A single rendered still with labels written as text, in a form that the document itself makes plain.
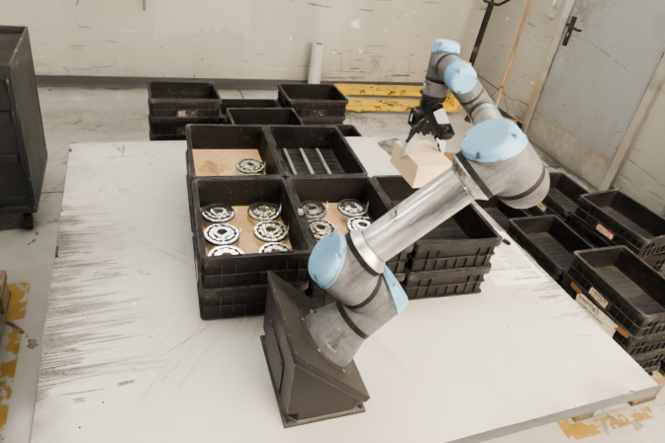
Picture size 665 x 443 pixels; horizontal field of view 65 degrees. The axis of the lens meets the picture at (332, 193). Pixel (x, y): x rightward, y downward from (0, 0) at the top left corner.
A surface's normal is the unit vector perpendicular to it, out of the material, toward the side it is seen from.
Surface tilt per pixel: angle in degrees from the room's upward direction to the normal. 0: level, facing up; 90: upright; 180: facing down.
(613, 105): 90
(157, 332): 0
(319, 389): 90
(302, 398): 90
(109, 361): 0
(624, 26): 90
